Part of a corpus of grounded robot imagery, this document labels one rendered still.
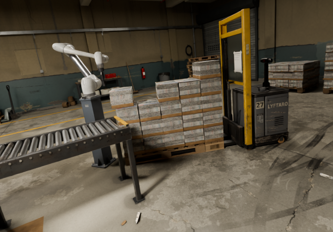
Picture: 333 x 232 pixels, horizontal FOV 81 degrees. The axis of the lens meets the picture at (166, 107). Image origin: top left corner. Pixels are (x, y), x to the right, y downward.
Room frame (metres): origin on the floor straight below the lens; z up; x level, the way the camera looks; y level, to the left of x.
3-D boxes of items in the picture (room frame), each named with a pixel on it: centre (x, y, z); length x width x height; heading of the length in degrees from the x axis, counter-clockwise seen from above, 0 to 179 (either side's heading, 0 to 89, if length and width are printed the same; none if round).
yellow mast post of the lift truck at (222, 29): (3.21, -1.01, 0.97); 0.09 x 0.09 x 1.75; 6
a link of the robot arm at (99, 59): (2.70, 0.80, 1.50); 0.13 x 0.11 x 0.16; 171
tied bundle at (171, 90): (2.78, -0.03, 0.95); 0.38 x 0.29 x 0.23; 5
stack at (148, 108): (2.76, 0.11, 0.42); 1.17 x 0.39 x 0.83; 96
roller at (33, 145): (1.64, 1.20, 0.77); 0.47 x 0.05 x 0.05; 28
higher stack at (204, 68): (2.84, -0.61, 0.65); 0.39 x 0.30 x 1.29; 6
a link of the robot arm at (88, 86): (2.69, 1.02, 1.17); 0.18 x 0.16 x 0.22; 171
